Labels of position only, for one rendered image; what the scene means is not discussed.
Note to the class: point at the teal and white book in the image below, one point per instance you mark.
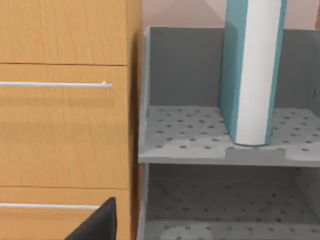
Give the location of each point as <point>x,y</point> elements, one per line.
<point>252,75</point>

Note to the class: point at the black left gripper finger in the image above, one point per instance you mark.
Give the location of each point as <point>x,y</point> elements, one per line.
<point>101,223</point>

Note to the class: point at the grey pierced open shelf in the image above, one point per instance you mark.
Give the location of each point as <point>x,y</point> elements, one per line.
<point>190,155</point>

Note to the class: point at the wooden drawer front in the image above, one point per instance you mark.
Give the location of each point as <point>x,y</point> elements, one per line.
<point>62,140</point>
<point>50,222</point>
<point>62,30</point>

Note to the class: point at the wooden cupboard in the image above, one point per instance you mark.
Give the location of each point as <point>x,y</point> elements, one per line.
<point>133,120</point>

